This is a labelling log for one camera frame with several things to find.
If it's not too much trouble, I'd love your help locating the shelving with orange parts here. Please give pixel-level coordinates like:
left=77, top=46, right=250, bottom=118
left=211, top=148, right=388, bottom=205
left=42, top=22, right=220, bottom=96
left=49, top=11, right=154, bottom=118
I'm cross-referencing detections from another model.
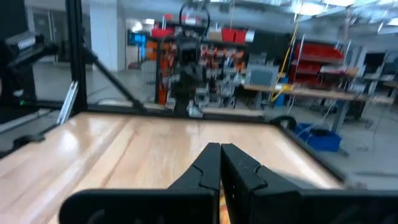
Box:
left=146, top=18, right=249, bottom=108

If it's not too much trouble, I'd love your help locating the yellow hanging cable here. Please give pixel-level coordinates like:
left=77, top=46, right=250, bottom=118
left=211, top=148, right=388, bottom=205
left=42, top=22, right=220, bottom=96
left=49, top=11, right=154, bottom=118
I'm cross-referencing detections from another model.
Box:
left=269, top=21, right=301, bottom=103

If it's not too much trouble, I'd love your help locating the white building pillar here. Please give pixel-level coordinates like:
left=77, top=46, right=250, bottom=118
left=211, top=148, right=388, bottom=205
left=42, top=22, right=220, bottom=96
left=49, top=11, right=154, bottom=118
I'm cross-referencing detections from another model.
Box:
left=89, top=0, right=127, bottom=73

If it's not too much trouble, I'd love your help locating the red bin rack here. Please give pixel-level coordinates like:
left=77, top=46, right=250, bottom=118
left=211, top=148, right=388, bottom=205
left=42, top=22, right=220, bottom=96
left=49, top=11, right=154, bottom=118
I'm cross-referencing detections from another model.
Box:
left=290, top=42, right=345, bottom=86

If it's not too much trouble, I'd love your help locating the silver aluminium bracket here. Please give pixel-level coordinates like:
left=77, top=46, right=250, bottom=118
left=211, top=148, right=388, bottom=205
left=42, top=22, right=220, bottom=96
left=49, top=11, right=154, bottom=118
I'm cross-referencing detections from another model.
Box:
left=57, top=80, right=79, bottom=125

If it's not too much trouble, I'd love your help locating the grey equipment box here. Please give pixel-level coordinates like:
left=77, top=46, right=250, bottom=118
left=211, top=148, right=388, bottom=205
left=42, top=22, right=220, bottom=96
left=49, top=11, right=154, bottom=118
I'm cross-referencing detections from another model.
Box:
left=244, top=63, right=280, bottom=88

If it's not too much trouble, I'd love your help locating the blue lit screen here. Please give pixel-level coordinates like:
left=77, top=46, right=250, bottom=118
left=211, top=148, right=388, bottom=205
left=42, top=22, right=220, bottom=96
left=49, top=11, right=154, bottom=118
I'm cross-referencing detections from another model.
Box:
left=127, top=30, right=147, bottom=60

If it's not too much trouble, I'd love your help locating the red storage bin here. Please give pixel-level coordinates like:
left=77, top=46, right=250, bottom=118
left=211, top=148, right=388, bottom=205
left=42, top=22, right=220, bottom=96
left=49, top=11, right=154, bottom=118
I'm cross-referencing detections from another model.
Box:
left=150, top=27, right=175, bottom=40
left=221, top=27, right=248, bottom=44

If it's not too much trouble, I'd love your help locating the wooden workbench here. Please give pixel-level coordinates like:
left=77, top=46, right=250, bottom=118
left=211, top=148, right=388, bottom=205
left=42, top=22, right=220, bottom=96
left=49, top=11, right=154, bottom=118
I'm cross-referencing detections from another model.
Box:
left=242, top=83, right=396, bottom=134

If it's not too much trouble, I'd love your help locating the blue storage bin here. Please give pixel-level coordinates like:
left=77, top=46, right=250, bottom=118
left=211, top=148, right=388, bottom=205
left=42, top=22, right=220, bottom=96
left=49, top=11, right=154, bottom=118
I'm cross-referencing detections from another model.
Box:
left=294, top=122, right=343, bottom=153

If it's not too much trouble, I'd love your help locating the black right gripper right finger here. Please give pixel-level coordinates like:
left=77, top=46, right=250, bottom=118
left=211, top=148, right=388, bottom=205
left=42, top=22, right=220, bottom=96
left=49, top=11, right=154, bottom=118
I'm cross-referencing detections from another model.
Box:
left=220, top=142, right=301, bottom=224

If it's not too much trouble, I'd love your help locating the black stand with cable loop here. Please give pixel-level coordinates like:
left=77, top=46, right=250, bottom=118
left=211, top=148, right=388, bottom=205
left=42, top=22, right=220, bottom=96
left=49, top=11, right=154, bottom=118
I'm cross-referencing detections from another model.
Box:
left=172, top=2, right=212, bottom=118

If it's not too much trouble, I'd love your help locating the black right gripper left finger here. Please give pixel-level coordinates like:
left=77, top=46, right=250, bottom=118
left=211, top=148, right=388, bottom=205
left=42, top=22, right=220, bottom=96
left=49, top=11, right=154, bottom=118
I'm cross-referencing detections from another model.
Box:
left=169, top=142, right=222, bottom=224

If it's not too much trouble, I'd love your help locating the black table frame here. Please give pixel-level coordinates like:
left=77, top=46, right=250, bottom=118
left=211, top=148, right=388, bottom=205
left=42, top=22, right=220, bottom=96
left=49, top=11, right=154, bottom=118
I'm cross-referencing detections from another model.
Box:
left=0, top=0, right=348, bottom=184

